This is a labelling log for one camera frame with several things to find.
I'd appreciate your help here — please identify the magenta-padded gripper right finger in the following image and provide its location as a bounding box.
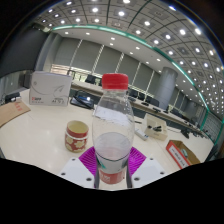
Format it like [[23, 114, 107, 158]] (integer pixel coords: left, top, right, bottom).
[[125, 146, 167, 190]]

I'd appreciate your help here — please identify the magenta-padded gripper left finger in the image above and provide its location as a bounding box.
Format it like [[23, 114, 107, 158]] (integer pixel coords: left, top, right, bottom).
[[57, 146, 100, 190]]

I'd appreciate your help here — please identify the clear red-capped water bottle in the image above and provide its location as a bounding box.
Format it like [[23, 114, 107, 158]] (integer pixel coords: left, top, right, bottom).
[[91, 73, 136, 185]]

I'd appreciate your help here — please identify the red floral ceramic cup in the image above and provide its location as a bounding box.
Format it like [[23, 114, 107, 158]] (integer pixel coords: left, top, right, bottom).
[[64, 120, 90, 154]]

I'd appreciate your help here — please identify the brown open box red side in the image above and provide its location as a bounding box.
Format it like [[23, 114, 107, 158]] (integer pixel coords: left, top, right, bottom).
[[165, 139, 202, 170]]

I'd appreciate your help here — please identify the small beige open box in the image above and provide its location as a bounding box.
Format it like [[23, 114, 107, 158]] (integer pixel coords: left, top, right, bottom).
[[143, 113, 169, 141]]

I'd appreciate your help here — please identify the row of black office chairs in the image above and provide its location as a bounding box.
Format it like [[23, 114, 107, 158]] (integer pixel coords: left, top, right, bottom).
[[84, 74, 201, 128]]

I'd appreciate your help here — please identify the long curved conference desk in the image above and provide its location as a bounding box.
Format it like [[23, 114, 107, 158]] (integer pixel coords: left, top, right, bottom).
[[70, 79, 208, 138]]

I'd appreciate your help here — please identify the large white cardboard box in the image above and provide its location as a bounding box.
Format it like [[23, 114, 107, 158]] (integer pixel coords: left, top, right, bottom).
[[28, 70, 73, 108]]

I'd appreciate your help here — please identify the flat brown cardboard envelope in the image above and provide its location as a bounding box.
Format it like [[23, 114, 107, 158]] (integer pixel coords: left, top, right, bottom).
[[0, 99, 32, 129]]

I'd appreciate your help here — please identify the black box-shaped device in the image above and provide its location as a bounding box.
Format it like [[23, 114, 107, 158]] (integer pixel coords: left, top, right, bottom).
[[4, 91, 22, 104]]

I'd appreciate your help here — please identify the group of ceiling lights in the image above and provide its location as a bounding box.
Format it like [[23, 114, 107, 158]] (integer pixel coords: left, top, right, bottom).
[[39, 0, 224, 111]]

